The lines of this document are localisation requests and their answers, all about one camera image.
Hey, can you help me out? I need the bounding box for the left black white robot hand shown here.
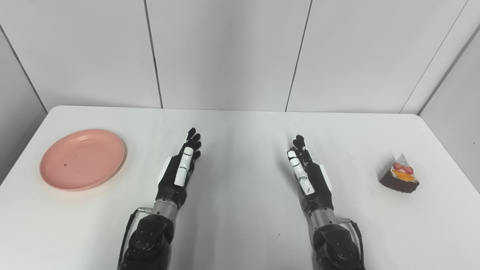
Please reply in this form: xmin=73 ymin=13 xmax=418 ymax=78
xmin=156 ymin=127 xmax=202 ymax=209

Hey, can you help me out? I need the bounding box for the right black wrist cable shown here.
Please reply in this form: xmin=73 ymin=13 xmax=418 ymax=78
xmin=336 ymin=217 xmax=366 ymax=270

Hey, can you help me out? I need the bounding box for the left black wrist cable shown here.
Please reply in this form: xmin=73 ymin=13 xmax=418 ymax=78
xmin=117 ymin=207 xmax=153 ymax=270

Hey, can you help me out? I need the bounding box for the pink round plate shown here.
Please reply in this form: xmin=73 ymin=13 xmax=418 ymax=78
xmin=39 ymin=129 xmax=127 ymax=191

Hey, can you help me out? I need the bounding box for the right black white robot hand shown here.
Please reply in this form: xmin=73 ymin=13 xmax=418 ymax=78
xmin=287 ymin=135 xmax=334 ymax=217

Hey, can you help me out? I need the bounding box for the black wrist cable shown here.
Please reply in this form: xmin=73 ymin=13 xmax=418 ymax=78
xmin=336 ymin=217 xmax=366 ymax=270
xmin=117 ymin=207 xmax=153 ymax=270

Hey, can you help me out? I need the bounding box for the chocolate cake slice with fruit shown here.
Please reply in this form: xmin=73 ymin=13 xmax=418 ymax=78
xmin=379 ymin=153 xmax=420 ymax=194

